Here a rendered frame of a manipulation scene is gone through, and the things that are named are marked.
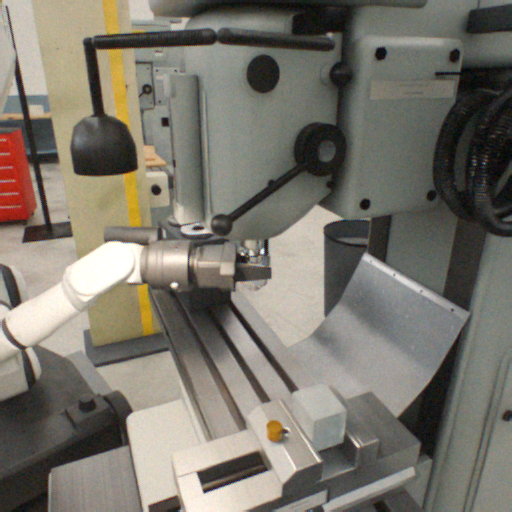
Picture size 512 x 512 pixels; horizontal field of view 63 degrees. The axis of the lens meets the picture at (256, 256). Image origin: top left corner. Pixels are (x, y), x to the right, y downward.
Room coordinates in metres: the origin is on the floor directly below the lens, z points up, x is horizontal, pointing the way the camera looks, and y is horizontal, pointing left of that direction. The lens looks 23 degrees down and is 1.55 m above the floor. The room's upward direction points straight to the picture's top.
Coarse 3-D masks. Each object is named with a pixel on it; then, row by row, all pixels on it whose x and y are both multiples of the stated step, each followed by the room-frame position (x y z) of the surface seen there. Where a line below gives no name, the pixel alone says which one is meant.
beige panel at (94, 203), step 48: (48, 0) 2.15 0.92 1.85; (96, 0) 2.23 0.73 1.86; (48, 48) 2.14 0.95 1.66; (48, 96) 2.13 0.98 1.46; (96, 192) 2.18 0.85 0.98; (144, 192) 2.28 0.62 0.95; (96, 240) 2.17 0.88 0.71; (144, 288) 2.25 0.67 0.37; (96, 336) 2.14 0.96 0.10; (144, 336) 2.24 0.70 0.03
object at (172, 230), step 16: (160, 224) 1.11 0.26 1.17; (176, 224) 1.07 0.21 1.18; (192, 224) 1.06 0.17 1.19; (176, 240) 1.00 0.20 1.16; (192, 240) 0.98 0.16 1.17; (208, 240) 0.98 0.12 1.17; (224, 240) 0.99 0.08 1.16; (208, 288) 0.97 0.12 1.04; (192, 304) 0.95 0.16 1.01; (208, 304) 0.97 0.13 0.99
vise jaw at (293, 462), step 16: (272, 400) 0.50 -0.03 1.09; (256, 416) 0.48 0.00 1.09; (272, 416) 0.47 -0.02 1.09; (288, 416) 0.47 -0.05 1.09; (256, 432) 0.45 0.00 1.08; (288, 432) 0.44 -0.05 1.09; (304, 432) 0.44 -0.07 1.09; (272, 448) 0.42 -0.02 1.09; (288, 448) 0.41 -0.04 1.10; (304, 448) 0.41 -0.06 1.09; (272, 464) 0.40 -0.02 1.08; (288, 464) 0.39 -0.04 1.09; (304, 464) 0.39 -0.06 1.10; (320, 464) 0.39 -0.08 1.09; (288, 480) 0.37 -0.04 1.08; (304, 480) 0.38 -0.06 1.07
